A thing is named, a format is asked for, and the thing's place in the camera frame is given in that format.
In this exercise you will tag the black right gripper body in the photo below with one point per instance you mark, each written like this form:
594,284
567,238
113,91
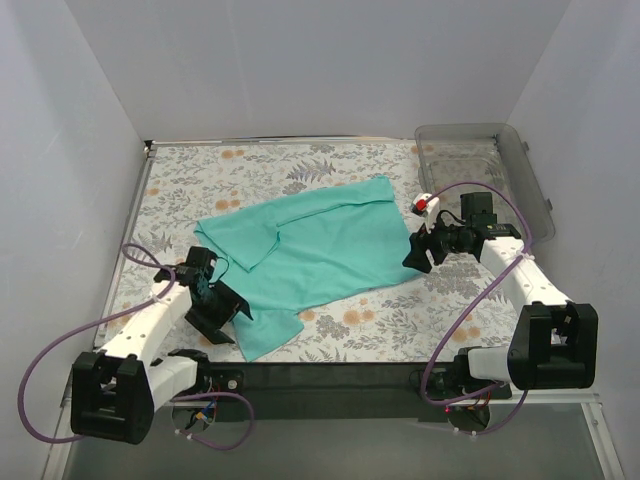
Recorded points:
426,245

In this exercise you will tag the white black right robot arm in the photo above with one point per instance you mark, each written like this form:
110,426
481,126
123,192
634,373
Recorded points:
554,344

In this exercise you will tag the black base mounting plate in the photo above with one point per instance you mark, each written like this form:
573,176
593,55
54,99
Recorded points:
319,391

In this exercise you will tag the clear plastic bin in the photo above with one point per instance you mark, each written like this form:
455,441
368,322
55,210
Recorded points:
490,153

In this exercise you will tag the aluminium frame rail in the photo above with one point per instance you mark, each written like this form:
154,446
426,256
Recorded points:
550,395

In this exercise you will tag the floral patterned table mat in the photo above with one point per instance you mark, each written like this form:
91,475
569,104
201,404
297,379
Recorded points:
438,313

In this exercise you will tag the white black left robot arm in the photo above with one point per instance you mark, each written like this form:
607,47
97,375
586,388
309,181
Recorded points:
117,389

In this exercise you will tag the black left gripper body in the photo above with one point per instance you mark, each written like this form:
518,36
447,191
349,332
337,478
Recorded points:
215,307

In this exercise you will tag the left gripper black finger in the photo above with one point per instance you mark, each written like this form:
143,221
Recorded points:
232,303
209,327

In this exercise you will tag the teal t shirt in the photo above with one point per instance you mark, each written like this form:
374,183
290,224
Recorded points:
305,250

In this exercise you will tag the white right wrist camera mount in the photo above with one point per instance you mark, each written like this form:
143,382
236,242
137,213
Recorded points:
427,207

